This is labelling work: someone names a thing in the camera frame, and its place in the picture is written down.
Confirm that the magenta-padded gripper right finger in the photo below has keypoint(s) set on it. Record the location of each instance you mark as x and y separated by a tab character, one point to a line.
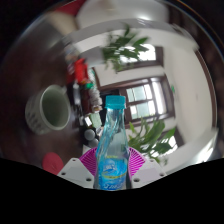
148	171

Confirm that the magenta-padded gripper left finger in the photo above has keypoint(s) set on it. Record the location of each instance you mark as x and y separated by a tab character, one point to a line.
76	172

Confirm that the clear blue-capped drink bottle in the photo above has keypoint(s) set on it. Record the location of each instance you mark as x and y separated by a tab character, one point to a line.
111	150

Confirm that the flat round red coaster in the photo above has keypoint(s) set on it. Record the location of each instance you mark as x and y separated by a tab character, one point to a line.
51	163

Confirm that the large potted green plant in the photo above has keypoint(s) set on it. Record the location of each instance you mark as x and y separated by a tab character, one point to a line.
150	140

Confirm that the grey headphones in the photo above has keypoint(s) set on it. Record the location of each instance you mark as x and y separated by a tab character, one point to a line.
89	134

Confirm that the grey patterned ceramic cup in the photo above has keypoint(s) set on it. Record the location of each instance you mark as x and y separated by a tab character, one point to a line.
53	110

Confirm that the dark wooden double door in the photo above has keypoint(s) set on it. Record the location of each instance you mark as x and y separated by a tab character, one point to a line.
146	98

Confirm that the green exit sign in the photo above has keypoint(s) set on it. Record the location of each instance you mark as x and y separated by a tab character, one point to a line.
173	89

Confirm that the dark-framed window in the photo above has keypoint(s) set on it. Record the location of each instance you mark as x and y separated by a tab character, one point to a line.
148	55

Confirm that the small potted green plant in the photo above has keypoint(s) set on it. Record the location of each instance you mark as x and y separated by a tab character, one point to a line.
121	48

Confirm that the red carpeted staircase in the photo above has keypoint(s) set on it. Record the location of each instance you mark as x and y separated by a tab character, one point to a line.
70	6

